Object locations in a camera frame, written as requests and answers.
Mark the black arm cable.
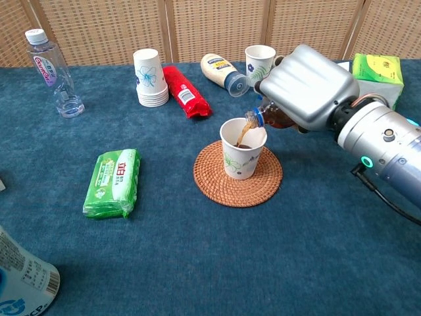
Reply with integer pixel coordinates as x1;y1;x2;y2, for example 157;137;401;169
350;163;421;227

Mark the stack of white paper cups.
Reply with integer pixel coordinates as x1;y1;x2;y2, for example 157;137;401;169
132;48;170;108

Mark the red snack packet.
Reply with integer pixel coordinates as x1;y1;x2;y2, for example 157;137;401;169
162;65;213;119

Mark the round woven rattan coaster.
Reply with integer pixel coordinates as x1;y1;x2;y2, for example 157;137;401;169
193;140;284;208

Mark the white bottle with blue label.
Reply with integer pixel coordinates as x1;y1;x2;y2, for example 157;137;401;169
0;225;61;316

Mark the blue tablecloth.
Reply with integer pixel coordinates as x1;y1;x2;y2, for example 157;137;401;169
0;59;421;316

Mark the paper cup with fern print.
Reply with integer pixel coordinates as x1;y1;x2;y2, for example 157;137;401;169
244;44;276;89

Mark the green tissue box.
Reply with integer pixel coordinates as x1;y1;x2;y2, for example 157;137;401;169
351;53;405;111

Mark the cream mayonnaise squeeze bottle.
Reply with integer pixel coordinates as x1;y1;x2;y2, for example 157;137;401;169
200;53;251;98

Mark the brown tea bottle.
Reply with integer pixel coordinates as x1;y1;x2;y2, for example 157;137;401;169
244;101;303;132

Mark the clear water bottle purple label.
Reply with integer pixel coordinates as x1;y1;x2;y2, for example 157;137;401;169
24;28;86;119

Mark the paper cup with green flower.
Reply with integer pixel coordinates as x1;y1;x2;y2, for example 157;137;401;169
219;117;268;180

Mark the green wet wipes pack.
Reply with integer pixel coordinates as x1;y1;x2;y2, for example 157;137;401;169
82;148;142;221

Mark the woven rattan folding screen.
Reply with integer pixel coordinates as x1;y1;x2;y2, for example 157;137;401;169
0;0;421;68

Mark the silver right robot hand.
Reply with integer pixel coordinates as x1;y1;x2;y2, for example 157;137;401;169
255;44;361;134

